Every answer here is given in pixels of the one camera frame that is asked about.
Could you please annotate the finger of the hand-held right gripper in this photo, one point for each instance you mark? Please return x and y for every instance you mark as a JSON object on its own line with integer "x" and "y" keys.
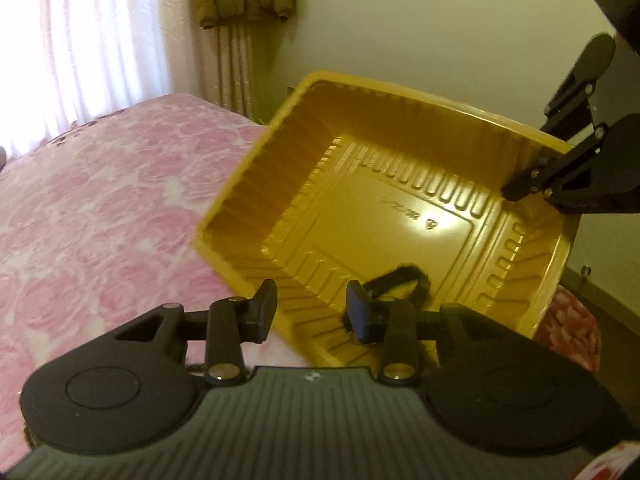
{"x": 575, "y": 175}
{"x": 595, "y": 57}

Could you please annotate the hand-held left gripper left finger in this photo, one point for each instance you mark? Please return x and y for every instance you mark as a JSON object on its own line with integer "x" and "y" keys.
{"x": 264, "y": 312}

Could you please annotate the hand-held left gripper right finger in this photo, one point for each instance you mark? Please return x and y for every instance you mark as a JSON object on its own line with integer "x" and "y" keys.
{"x": 358, "y": 312}

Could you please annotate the yellow plastic tray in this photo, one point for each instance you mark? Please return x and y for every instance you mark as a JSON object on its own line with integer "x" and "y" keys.
{"x": 400, "y": 185}

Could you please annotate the pink floral blanket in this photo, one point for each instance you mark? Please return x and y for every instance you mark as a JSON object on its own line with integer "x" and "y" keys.
{"x": 100, "y": 210}

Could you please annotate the white sheer curtain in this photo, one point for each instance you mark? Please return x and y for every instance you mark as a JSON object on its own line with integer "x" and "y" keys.
{"x": 90, "y": 35}

